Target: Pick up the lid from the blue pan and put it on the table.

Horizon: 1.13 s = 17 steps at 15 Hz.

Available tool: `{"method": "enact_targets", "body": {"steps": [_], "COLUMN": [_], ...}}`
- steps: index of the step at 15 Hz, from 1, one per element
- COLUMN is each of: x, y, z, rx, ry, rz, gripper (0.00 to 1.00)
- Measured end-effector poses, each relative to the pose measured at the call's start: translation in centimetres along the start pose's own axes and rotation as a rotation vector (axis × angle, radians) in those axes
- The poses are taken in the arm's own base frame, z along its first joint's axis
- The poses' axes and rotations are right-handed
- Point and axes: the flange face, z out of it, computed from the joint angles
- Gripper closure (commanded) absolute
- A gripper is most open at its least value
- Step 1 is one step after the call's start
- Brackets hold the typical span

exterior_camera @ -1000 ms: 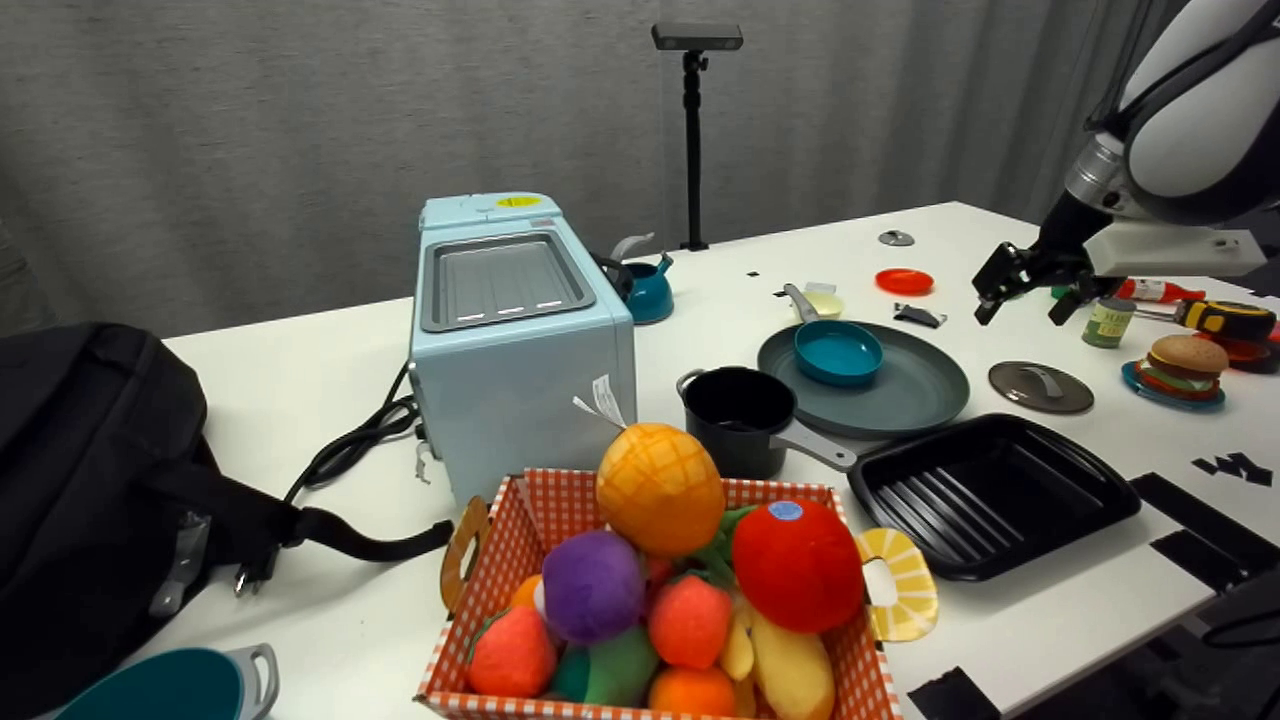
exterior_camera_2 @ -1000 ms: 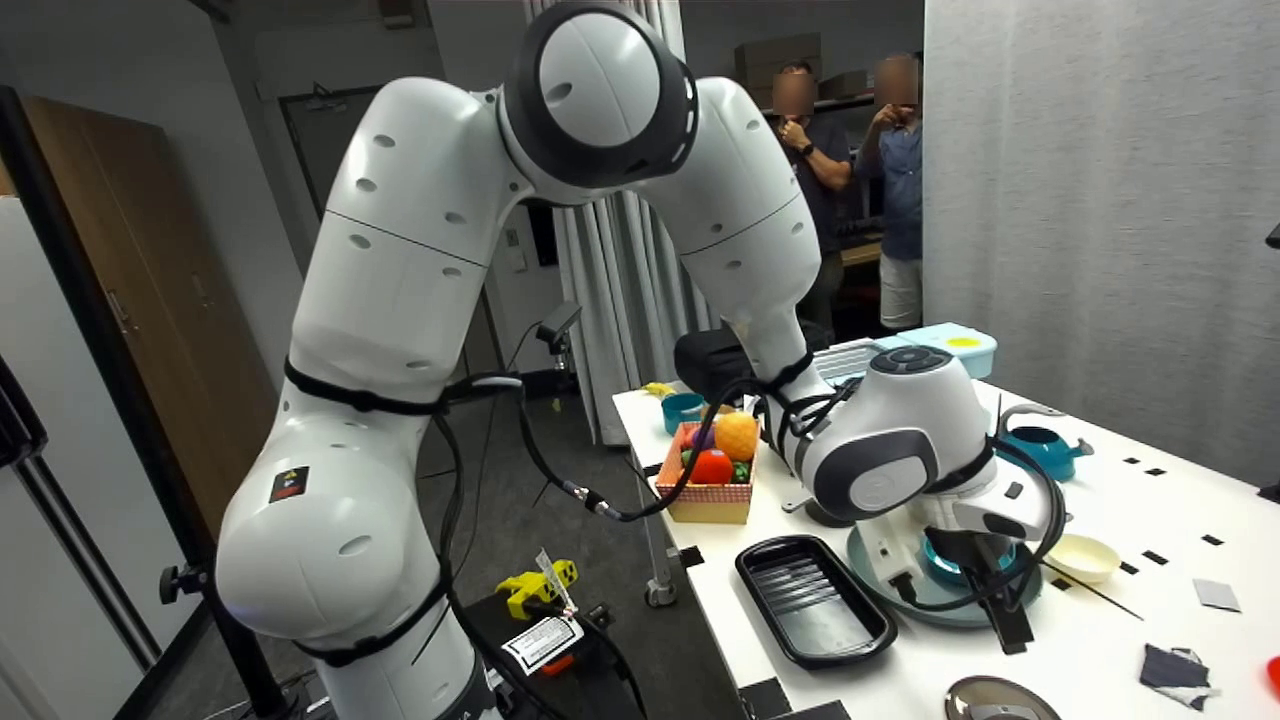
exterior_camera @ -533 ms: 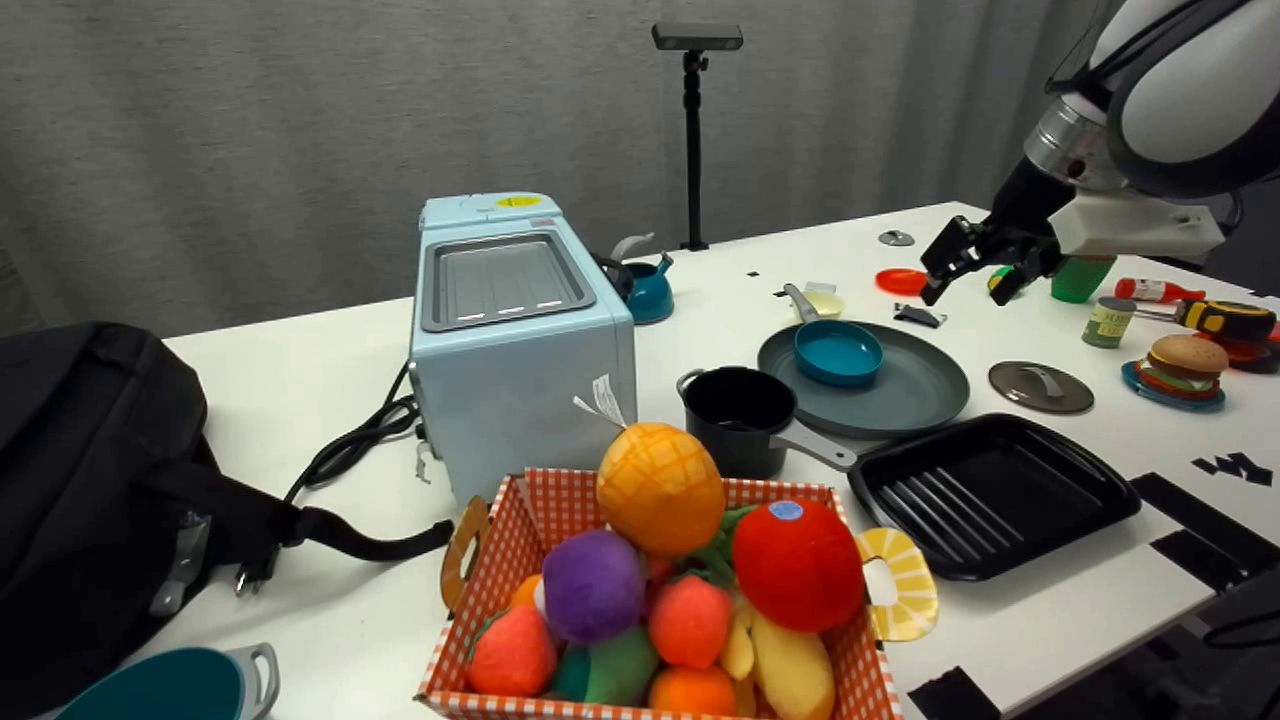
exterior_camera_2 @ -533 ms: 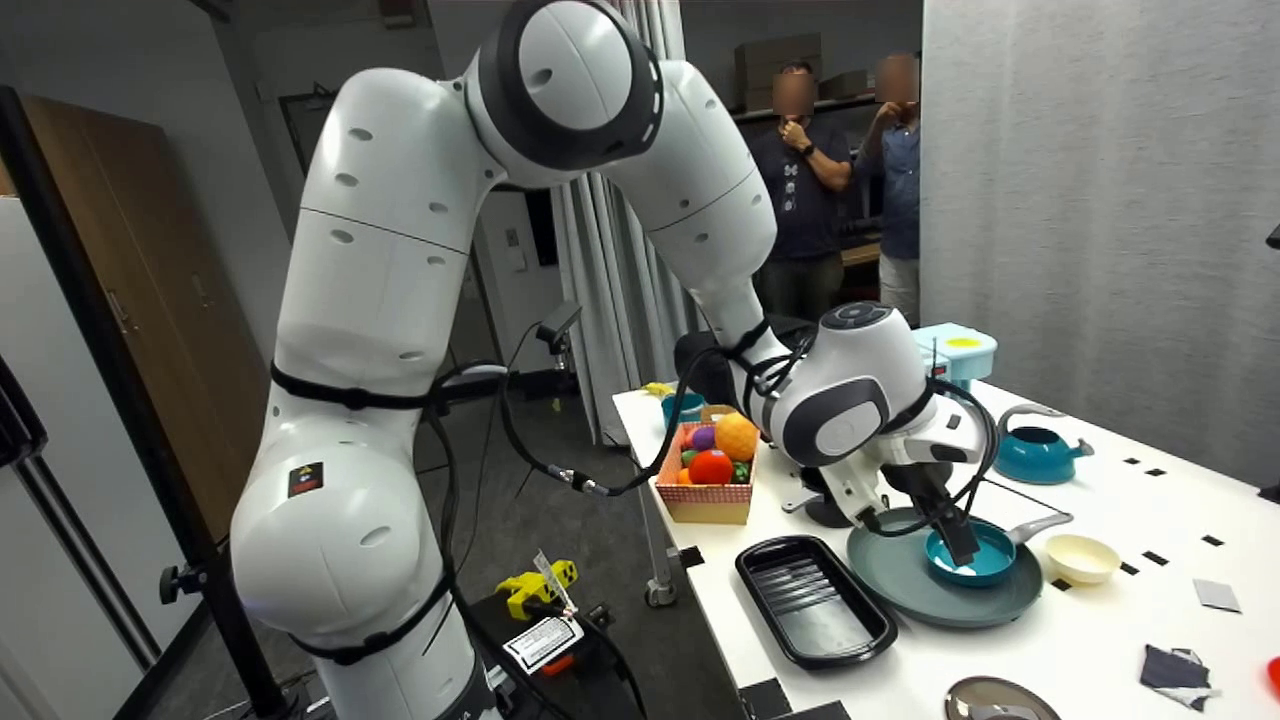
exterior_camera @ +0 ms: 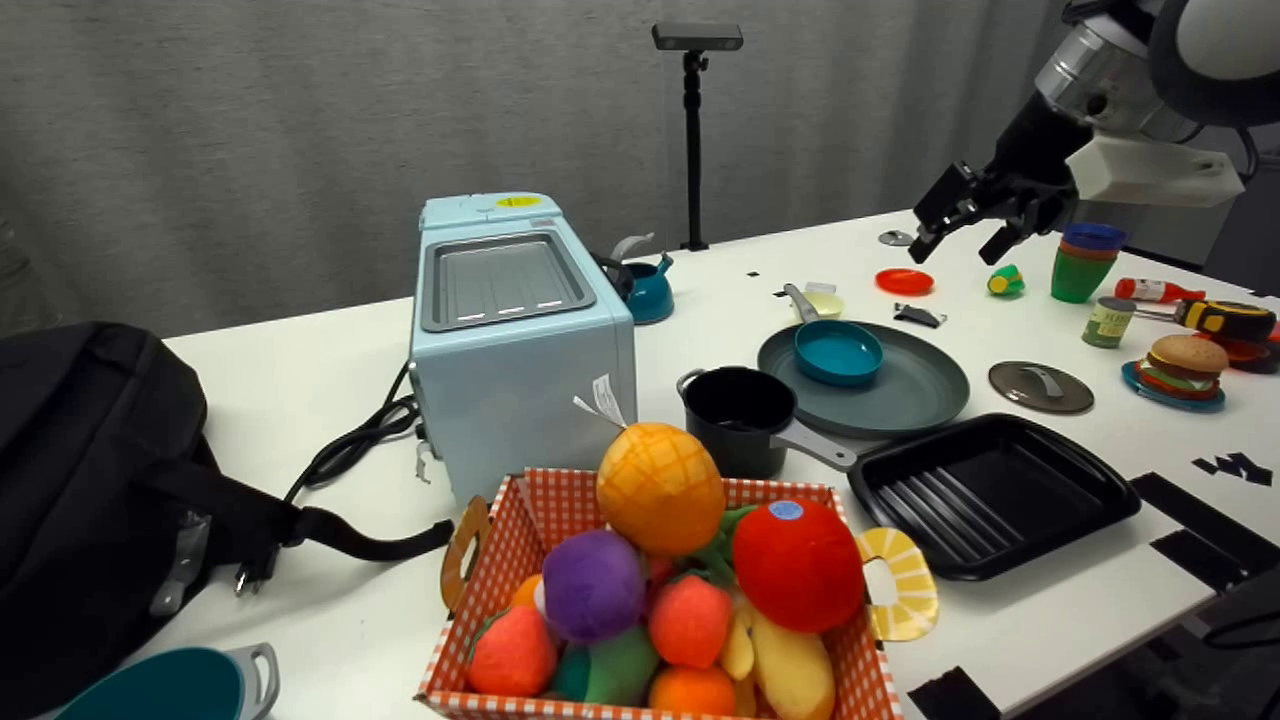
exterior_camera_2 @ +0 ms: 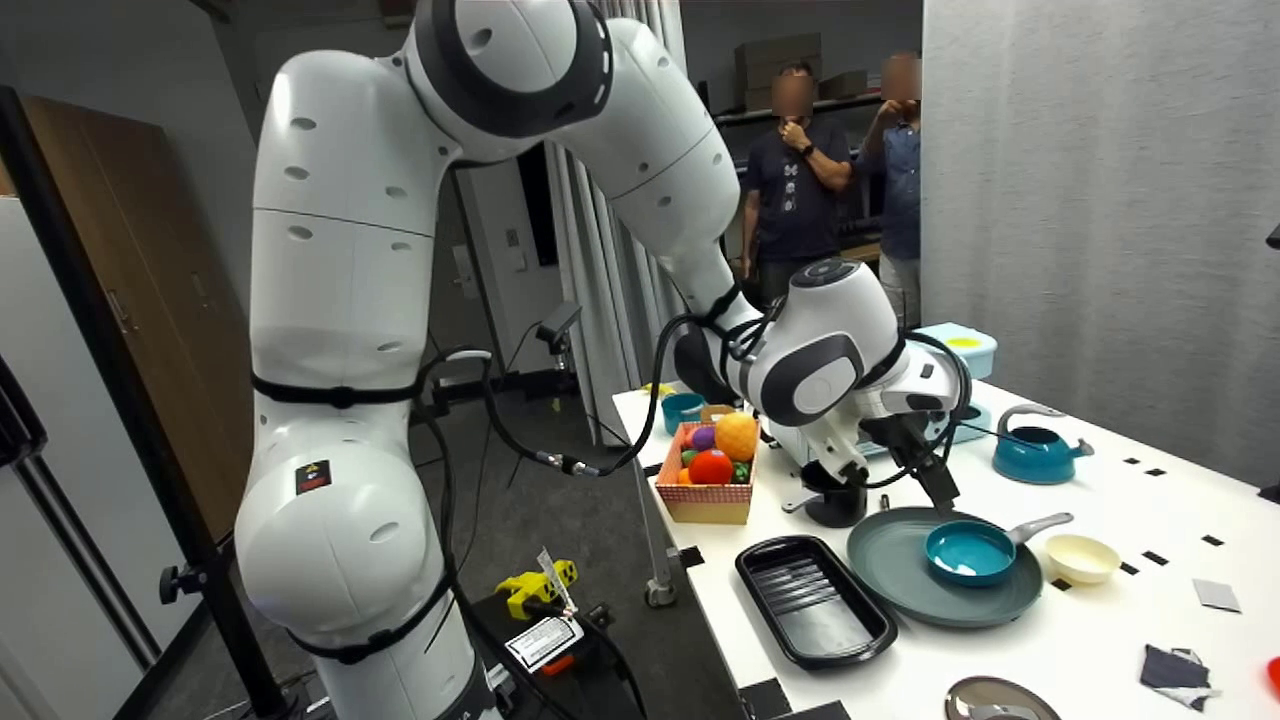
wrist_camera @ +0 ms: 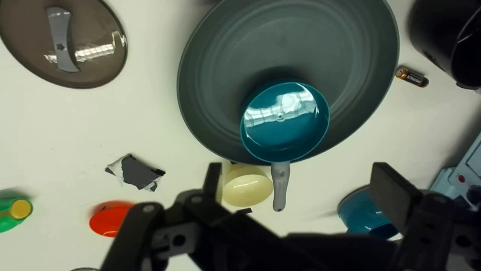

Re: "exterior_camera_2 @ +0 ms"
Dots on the wide grey curtain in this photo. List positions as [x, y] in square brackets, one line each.
[1104, 162]

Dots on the person in dark shirt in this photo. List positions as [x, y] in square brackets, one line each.
[793, 184]

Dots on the black bag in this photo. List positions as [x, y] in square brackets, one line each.
[694, 370]

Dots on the red toy tomato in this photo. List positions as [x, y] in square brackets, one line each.
[710, 466]

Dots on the black rectangular tray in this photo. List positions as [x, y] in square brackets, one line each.
[812, 600]

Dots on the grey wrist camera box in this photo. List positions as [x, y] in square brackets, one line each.
[831, 453]

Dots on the small cream bowl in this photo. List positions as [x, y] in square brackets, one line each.
[1082, 562]

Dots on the dark grey cloth piece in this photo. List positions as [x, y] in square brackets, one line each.
[1173, 671]

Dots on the small yellow object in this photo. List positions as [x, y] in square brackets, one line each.
[656, 389]

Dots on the black tripod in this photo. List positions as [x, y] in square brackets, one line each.
[178, 581]

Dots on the large black tape rectangle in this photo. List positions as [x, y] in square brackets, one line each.
[818, 712]

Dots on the dark green round plate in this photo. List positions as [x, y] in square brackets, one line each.
[884, 572]

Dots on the light blue container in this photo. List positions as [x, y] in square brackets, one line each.
[975, 349]

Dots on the narrow white curtain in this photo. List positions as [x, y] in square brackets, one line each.
[594, 304]

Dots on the green toy fruit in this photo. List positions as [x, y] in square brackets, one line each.
[741, 473]

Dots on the white tablet device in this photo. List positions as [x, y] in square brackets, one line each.
[547, 647]

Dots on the person in blue shirt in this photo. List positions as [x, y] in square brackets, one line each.
[907, 184]

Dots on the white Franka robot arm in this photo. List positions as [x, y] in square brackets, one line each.
[334, 264]

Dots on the small red object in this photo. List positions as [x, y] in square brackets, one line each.
[1272, 673]

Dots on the black camera on stand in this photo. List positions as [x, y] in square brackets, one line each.
[556, 325]

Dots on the small teal cup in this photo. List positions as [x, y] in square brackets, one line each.
[683, 411]

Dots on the grey square patch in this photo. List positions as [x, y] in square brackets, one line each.
[1216, 593]

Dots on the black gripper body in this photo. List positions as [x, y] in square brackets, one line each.
[907, 432]

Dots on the brown wooden board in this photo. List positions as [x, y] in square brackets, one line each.
[134, 292]

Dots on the medium black tape square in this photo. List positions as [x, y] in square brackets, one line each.
[762, 696]

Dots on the small black tape piece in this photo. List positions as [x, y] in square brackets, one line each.
[1061, 581]
[1211, 543]
[1154, 558]
[1154, 471]
[691, 558]
[1125, 570]
[1128, 462]

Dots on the purple toy fruit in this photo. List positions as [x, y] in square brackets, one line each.
[702, 436]

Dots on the white cabinet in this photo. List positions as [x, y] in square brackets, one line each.
[66, 600]

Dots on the small orange toy fruit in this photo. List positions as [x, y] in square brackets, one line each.
[683, 473]

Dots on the grey metal pole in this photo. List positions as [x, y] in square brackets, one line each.
[655, 533]

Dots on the black cup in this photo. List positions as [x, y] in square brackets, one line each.
[836, 507]

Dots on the blue kettle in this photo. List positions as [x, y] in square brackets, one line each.
[1033, 458]

